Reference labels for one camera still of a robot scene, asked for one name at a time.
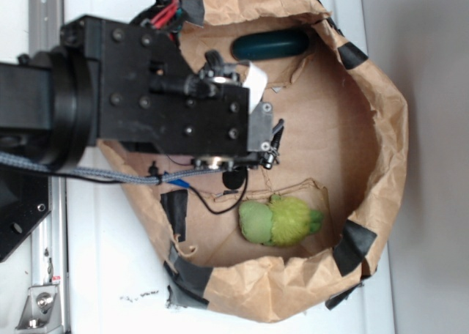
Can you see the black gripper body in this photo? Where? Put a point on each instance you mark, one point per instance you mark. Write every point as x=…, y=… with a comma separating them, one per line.
x=147, y=97

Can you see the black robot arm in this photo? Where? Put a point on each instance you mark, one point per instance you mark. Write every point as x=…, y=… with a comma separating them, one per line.
x=46, y=114

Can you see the dark green oblong case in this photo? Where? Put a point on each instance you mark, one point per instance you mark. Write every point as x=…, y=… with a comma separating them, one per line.
x=270, y=45

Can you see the green plush toy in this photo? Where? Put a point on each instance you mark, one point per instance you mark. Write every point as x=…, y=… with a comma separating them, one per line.
x=284, y=221

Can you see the brown paper bag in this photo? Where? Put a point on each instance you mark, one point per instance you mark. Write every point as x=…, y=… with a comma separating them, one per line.
x=344, y=152

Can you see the black octagonal mount plate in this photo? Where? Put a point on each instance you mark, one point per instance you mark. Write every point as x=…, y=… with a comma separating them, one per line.
x=25, y=202

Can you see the aluminium extrusion rail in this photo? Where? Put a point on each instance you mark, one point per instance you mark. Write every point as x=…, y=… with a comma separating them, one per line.
x=49, y=239

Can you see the silver corner bracket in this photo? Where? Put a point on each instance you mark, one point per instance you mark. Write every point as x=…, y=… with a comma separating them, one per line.
x=42, y=312

